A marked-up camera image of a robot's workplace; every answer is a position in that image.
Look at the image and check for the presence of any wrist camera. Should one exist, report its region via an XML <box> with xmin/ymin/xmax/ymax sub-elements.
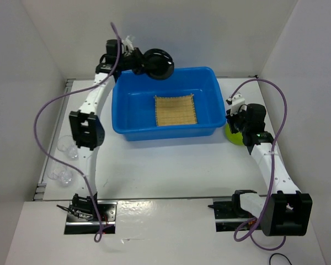
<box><xmin>122</xmin><ymin>35</ymin><xmax>135</xmax><ymax>54</ymax></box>
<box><xmin>226</xmin><ymin>93</ymin><xmax>245</xmax><ymax>116</ymax></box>

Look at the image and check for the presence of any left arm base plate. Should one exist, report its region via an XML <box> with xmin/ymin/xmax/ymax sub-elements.
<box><xmin>56</xmin><ymin>200</ymin><xmax>118</xmax><ymax>235</ymax></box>

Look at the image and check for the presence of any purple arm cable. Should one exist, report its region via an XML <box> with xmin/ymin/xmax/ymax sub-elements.
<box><xmin>226</xmin><ymin>78</ymin><xmax>289</xmax><ymax>251</ymax></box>
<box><xmin>33</xmin><ymin>22</ymin><xmax>122</xmax><ymax>242</ymax></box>

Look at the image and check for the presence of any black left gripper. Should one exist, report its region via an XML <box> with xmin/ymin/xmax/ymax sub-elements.
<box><xmin>119</xmin><ymin>48</ymin><xmax>158</xmax><ymax>76</ymax></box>

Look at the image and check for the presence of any bamboo placemat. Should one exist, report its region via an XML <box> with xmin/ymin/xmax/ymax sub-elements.
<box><xmin>154</xmin><ymin>94</ymin><xmax>197</xmax><ymax>126</ymax></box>

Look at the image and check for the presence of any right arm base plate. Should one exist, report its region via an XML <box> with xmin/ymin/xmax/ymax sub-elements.
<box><xmin>207</xmin><ymin>197</ymin><xmax>253</xmax><ymax>232</ymax></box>

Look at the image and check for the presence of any blue plastic bin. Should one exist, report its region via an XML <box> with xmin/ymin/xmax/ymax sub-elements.
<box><xmin>111</xmin><ymin>67</ymin><xmax>226</xmax><ymax>141</ymax></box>

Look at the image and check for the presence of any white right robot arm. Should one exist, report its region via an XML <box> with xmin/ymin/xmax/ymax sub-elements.
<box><xmin>226</xmin><ymin>103</ymin><xmax>312</xmax><ymax>236</ymax></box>

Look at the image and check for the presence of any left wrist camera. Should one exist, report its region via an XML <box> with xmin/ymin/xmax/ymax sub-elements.
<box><xmin>122</xmin><ymin>35</ymin><xmax>135</xmax><ymax>54</ymax></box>

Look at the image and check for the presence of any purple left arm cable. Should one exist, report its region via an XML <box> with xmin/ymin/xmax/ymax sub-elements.
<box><xmin>33</xmin><ymin>22</ymin><xmax>122</xmax><ymax>242</ymax></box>

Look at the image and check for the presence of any green plastic plate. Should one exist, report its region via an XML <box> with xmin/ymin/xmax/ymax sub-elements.
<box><xmin>224</xmin><ymin>123</ymin><xmax>244</xmax><ymax>146</ymax></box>

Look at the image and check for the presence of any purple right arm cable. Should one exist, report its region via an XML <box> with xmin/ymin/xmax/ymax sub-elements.
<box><xmin>226</xmin><ymin>78</ymin><xmax>289</xmax><ymax>251</ymax></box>

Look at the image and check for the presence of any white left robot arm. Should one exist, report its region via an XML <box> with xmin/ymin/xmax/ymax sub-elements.
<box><xmin>69</xmin><ymin>38</ymin><xmax>143</xmax><ymax>221</ymax></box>

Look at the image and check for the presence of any clear plastic cup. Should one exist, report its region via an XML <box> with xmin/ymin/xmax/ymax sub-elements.
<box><xmin>57</xmin><ymin>135</ymin><xmax>78</xmax><ymax>160</ymax></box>
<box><xmin>47</xmin><ymin>162</ymin><xmax>73</xmax><ymax>187</ymax></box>

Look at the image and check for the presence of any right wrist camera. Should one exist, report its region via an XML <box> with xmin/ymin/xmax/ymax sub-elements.
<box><xmin>226</xmin><ymin>93</ymin><xmax>245</xmax><ymax>116</ymax></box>

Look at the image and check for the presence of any thin black cable loop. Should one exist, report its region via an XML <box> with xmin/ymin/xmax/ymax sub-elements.
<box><xmin>269</xmin><ymin>252</ymin><xmax>293</xmax><ymax>265</ymax></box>

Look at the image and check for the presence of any black round dish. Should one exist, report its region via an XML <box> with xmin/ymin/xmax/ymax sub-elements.
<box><xmin>144</xmin><ymin>48</ymin><xmax>174</xmax><ymax>80</ymax></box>

